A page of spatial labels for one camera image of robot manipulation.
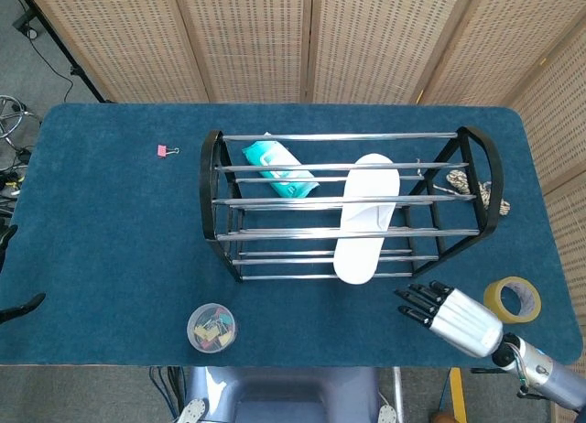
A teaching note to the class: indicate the clear jar of binder clips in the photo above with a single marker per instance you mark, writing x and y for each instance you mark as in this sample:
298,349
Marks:
212,329

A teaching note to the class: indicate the white slipper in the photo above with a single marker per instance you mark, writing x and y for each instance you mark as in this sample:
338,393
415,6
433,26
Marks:
371,187

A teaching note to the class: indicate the pink binder clip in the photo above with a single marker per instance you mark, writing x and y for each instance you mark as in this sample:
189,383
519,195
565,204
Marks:
161,150

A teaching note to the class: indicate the blue carpet table mat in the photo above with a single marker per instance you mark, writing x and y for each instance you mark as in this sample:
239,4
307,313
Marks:
114,235

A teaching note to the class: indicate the yellow tape roll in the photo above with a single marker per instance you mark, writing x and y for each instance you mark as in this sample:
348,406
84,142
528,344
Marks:
492,301

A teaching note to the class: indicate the black and chrome shoe rack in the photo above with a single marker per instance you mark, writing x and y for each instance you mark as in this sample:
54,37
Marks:
274,233

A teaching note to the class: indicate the chrome chair base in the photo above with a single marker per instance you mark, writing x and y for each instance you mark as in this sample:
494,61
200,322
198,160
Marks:
11,121

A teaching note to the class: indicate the blue-grey robot torso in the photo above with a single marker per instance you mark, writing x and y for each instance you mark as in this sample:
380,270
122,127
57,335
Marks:
284,395

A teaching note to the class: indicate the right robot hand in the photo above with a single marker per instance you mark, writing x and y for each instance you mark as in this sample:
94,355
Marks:
462,322

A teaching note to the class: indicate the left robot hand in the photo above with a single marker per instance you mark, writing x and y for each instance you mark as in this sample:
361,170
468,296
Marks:
18,307

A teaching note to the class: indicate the white metal pole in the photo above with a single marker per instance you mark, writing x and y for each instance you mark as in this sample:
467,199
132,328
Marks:
398,391

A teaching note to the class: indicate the black stand leg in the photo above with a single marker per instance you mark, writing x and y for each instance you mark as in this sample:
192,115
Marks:
59,47

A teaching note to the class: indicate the teal wet wipes pack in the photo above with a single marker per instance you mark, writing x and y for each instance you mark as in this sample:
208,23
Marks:
270,155

